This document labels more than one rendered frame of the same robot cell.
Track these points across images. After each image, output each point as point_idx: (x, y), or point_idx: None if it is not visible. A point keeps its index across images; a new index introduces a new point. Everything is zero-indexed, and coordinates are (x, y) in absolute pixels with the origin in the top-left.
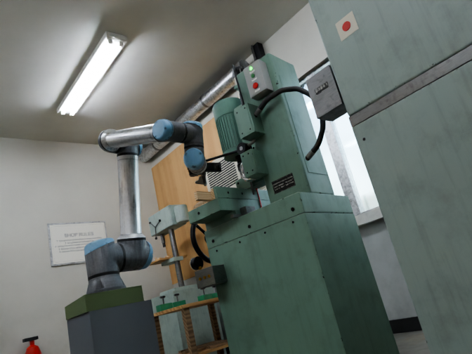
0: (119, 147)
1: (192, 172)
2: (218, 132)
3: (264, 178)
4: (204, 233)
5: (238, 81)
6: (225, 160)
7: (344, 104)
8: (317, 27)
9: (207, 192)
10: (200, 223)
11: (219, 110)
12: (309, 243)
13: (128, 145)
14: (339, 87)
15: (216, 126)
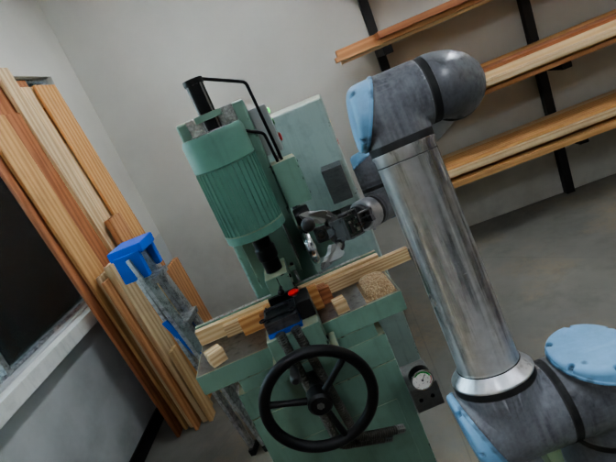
0: (449, 124)
1: (376, 225)
2: (260, 177)
3: (312, 260)
4: (385, 335)
5: (247, 110)
6: (269, 234)
7: (356, 192)
8: (332, 128)
9: (384, 255)
10: (385, 317)
11: (249, 138)
12: None
13: (443, 134)
14: (351, 179)
15: (250, 163)
